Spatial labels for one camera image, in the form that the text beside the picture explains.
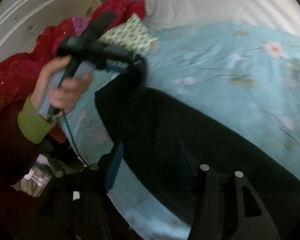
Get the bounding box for black pants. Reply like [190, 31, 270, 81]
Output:
[95, 74, 300, 237]

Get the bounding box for green sleeve left forearm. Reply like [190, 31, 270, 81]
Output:
[17, 97, 56, 144]

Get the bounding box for person left hand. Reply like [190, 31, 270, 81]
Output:
[30, 56, 93, 114]

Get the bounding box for green white checkered pillow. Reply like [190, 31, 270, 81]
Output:
[100, 14, 158, 54]

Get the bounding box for white striped bed sheet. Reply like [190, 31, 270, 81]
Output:
[144, 0, 300, 36]

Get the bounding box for red floral blanket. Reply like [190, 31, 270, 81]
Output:
[0, 0, 147, 143]

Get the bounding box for light blue floral quilt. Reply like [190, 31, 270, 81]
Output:
[62, 23, 300, 239]

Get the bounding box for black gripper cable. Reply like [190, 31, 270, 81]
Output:
[62, 108, 91, 167]

